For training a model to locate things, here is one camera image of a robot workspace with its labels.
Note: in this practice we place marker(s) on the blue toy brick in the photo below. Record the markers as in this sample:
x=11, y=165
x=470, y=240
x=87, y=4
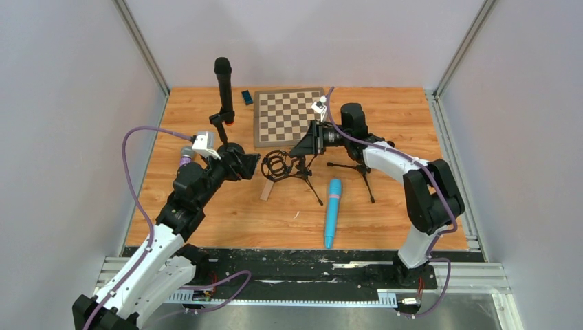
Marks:
x=247, y=98

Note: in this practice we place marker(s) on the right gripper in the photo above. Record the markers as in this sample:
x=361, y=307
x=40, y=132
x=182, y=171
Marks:
x=316, y=138

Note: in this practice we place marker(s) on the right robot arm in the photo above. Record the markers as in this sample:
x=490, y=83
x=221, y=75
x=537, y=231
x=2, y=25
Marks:
x=433, y=198

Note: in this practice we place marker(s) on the small wooden block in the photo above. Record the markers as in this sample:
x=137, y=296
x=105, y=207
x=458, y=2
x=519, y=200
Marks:
x=266, y=191

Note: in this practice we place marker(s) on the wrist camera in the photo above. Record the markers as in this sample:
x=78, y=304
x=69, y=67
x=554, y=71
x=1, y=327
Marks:
x=320, y=109
x=204, y=145

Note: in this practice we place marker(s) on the purple glitter microphone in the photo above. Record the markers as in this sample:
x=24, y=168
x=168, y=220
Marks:
x=187, y=155

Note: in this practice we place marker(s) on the blue microphone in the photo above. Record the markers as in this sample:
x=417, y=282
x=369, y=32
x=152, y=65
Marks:
x=333, y=204

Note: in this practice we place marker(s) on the chessboard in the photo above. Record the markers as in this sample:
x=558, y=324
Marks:
x=282, y=117

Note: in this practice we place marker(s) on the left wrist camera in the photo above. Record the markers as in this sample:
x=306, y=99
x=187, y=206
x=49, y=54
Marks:
x=204, y=145

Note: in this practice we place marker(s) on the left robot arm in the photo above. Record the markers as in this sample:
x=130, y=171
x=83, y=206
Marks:
x=165, y=260

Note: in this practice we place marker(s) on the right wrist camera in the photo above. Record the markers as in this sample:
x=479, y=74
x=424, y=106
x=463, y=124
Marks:
x=320, y=109

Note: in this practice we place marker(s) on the black microphone orange end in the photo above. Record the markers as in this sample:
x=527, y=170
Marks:
x=223, y=72

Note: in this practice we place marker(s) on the black round-base mic stand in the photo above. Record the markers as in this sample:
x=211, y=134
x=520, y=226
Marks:
x=218, y=120

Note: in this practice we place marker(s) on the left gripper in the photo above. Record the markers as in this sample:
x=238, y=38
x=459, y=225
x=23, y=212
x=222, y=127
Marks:
x=238, y=161

